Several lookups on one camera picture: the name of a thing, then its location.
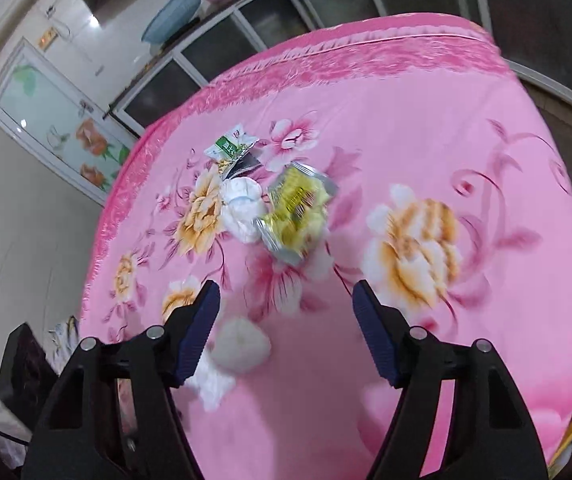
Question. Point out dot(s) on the small green white packet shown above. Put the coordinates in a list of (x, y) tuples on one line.
[(228, 145)]

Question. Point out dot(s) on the cartoon printed cloth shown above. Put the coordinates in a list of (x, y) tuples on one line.
[(63, 334)]

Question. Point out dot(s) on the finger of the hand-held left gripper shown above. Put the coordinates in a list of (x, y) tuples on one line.
[(198, 330), (376, 335)]

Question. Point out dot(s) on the dark silver small wrapper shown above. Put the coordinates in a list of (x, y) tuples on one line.
[(246, 164)]

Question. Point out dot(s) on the blue plastic basin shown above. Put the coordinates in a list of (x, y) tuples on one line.
[(168, 20)]

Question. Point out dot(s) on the flower print door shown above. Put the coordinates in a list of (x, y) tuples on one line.
[(31, 105)]

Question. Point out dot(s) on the yellow snack packet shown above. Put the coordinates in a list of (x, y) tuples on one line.
[(293, 205)]

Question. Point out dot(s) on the dark furniture piece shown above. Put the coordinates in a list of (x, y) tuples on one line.
[(21, 370)]

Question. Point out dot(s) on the cream tissue ball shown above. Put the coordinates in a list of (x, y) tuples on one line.
[(243, 345)]

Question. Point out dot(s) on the pink floral tablecloth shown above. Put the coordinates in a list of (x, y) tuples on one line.
[(416, 135)]

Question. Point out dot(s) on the white tissue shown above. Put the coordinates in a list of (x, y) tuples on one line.
[(213, 385), (241, 205)]

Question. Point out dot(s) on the orange switch plate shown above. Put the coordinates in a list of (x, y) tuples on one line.
[(48, 36)]

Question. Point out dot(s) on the glass door counter cabinet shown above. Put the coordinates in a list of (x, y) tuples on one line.
[(276, 20)]

